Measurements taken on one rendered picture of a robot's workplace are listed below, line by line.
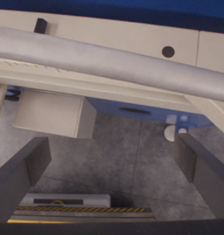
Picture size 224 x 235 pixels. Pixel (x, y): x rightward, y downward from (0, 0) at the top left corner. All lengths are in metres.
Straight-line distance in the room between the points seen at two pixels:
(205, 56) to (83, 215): 0.71
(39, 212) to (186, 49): 0.80
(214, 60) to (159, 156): 0.85
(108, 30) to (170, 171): 0.95
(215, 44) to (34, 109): 0.56
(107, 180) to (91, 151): 0.20
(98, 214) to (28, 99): 0.54
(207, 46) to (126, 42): 0.14
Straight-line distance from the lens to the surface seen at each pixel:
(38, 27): 0.35
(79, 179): 1.14
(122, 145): 1.08
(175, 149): 0.17
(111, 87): 0.36
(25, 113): 0.67
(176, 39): 0.33
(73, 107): 0.60
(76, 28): 0.35
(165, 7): 0.39
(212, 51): 0.34
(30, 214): 0.89
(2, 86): 0.67
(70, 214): 0.82
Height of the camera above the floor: 1.08
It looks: 82 degrees down
